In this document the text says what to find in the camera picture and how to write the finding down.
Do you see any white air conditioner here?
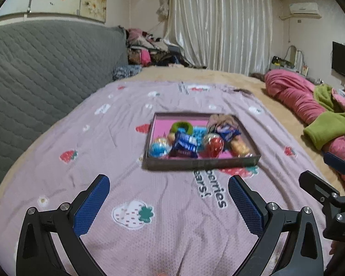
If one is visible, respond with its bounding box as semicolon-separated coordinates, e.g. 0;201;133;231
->
279;2;322;20

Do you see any dark shallow box tray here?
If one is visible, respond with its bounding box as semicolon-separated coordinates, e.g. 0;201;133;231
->
142;112;261;171

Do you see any white chair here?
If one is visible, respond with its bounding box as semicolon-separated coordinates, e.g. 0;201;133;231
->
286;45;309;77

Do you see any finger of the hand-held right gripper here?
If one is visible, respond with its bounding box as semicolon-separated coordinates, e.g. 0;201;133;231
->
323;152;345;179
298;170;341;204

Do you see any grey quilted headboard cover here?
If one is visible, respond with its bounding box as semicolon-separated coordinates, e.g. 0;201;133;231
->
0;20;128;207

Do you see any small blue cookie packet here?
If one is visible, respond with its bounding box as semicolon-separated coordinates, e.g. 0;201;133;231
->
170;130;198;158

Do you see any pink quilt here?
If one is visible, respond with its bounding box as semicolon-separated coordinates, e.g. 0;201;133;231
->
264;69;345;196

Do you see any red toy egg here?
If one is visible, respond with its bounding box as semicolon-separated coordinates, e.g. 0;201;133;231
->
204;134;225;158

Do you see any green fleece blanket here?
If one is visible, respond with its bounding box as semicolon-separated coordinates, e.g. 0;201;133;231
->
303;84;345;150

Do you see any yellow cake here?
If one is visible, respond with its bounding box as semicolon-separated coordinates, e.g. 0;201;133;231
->
228;136;252;157

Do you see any pink printed blanket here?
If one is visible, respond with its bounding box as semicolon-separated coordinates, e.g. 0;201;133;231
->
0;81;334;276

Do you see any blue cookie packet round print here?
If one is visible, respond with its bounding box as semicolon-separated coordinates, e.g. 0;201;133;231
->
216;122;241;141

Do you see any blue patterned pillow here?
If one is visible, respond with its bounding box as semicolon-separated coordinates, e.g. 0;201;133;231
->
113;65;143;81

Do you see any white curtain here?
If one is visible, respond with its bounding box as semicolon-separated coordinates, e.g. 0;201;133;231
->
164;0;272;75

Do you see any beige hair scrunchie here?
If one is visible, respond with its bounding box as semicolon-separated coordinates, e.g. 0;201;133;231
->
207;114;238;133

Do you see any black bag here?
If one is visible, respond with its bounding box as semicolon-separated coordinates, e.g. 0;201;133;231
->
272;56;294;67

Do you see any person's right forearm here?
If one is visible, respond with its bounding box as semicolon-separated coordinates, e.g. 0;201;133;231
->
323;239;345;276

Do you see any tan bed sheet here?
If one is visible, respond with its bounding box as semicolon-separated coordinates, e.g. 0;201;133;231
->
132;67;345;196

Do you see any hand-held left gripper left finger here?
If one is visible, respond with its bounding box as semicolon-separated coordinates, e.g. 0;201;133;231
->
16;174;110;276

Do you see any pile of clothes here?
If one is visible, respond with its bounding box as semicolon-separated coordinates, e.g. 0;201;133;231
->
126;28;207;69

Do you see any green fuzzy hair ring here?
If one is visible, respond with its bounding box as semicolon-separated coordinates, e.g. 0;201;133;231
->
172;121;194;135

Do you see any blue toy egg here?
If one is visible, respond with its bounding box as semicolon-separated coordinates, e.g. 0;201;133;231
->
149;136;172;158

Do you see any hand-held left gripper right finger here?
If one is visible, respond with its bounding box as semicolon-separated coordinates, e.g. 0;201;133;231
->
228;175;324;276

